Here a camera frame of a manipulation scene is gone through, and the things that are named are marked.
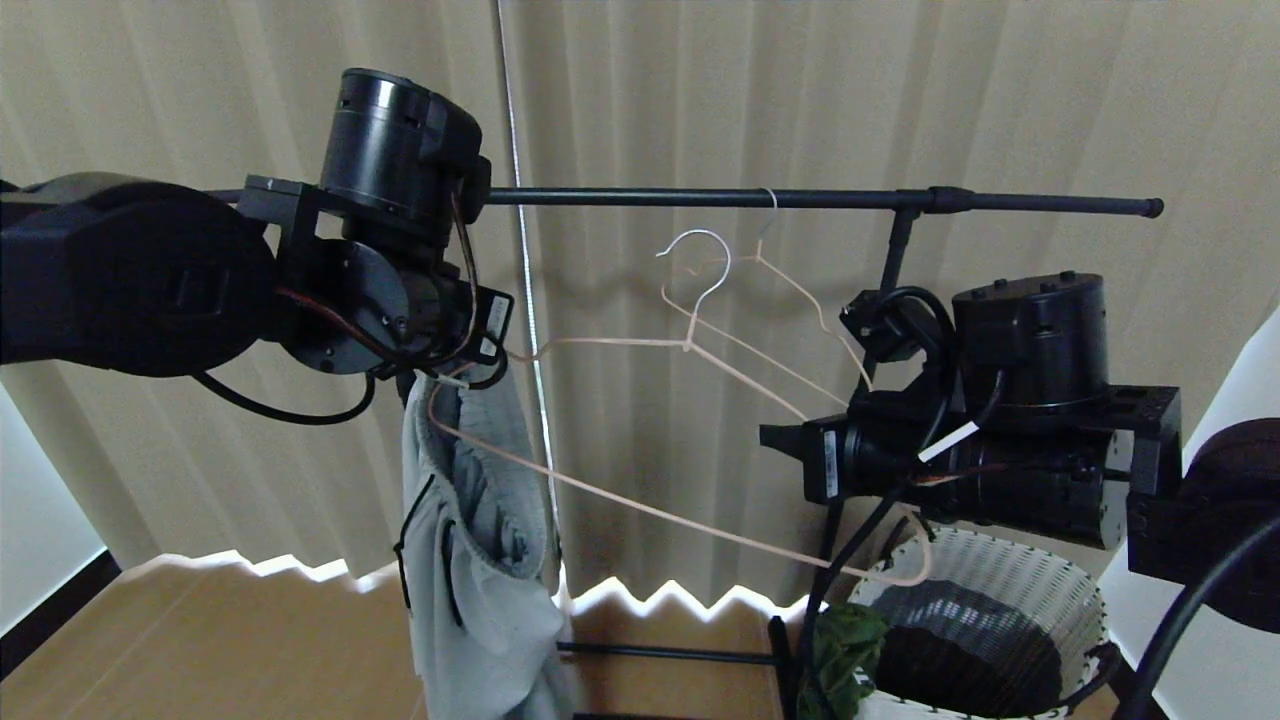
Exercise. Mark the pink clothes hanger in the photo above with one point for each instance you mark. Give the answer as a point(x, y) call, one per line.
point(790, 288)
point(620, 342)

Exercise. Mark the white laundry basket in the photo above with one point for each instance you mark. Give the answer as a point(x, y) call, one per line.
point(1000, 570)

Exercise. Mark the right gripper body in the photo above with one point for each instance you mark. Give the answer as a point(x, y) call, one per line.
point(880, 460)

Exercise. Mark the black clothes rack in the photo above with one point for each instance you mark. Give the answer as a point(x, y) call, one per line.
point(800, 198)

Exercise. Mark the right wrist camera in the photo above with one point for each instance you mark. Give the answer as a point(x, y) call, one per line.
point(880, 335)

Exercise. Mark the green garment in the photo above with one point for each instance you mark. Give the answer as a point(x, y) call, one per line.
point(840, 650)

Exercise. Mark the pale grey shorts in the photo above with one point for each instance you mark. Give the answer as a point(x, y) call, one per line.
point(480, 620)

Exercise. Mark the beige curtain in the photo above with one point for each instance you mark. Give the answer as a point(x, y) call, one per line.
point(650, 100)

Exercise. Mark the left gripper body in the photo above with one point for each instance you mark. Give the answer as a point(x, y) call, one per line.
point(350, 310)

